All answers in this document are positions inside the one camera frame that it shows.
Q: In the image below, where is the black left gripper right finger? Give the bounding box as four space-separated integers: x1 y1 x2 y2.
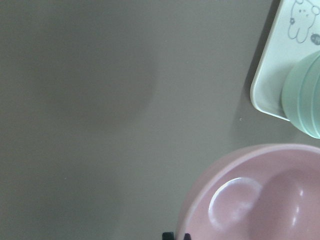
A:
183 233 191 240

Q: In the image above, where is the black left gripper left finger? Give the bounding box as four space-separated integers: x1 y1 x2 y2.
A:
162 232 174 240

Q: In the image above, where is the small pink bowl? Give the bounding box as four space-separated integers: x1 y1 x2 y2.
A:
175 144 320 240

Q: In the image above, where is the white rabbit tray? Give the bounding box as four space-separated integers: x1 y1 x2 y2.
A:
250 0 320 120

